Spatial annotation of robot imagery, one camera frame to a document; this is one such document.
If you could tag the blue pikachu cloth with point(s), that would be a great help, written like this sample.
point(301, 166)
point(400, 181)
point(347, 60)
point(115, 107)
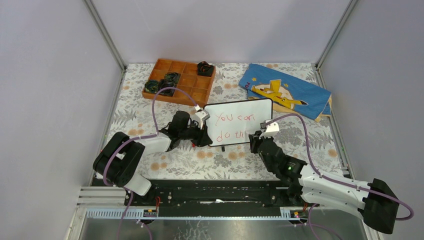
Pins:
point(287, 91)

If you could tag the aluminium frame post right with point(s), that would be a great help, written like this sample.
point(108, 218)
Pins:
point(334, 36)

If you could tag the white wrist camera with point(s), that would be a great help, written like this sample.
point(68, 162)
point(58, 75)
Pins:
point(269, 129)
point(200, 116)

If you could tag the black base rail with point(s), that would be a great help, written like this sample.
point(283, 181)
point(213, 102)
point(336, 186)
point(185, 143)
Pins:
point(215, 198)

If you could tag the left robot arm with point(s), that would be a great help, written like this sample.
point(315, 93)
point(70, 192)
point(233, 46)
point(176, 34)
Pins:
point(117, 163)

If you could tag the aluminium frame post left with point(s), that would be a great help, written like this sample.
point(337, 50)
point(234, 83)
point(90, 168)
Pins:
point(92, 10)

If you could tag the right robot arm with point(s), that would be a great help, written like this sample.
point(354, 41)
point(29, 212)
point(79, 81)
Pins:
point(372, 202)

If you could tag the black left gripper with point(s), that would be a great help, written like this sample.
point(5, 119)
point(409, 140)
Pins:
point(203, 139)

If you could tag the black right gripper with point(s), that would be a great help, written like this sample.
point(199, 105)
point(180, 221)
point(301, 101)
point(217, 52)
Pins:
point(254, 140)

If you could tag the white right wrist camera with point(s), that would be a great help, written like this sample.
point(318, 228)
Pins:
point(269, 129)

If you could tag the white whiteboard black frame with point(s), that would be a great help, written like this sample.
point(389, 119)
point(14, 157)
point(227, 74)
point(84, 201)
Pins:
point(230, 123)

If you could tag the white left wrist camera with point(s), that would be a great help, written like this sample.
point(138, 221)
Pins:
point(200, 116)

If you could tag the wooden compartment tray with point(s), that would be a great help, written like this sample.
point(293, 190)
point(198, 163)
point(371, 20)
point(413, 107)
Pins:
point(180, 82)

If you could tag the aluminium frame post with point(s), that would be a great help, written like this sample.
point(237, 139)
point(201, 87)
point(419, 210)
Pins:
point(334, 36)
point(92, 10)

